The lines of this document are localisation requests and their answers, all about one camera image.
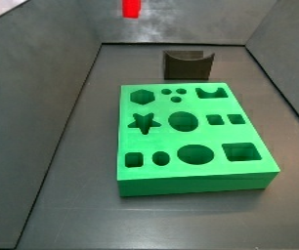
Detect red double-square block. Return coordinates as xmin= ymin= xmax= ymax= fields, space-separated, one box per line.
xmin=123 ymin=0 xmax=141 ymax=19

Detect green shape-sorting foam board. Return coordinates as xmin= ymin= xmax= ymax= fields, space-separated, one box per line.
xmin=117 ymin=83 xmax=280 ymax=196

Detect black curved stand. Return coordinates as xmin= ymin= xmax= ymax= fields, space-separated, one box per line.
xmin=163 ymin=51 xmax=215 ymax=80

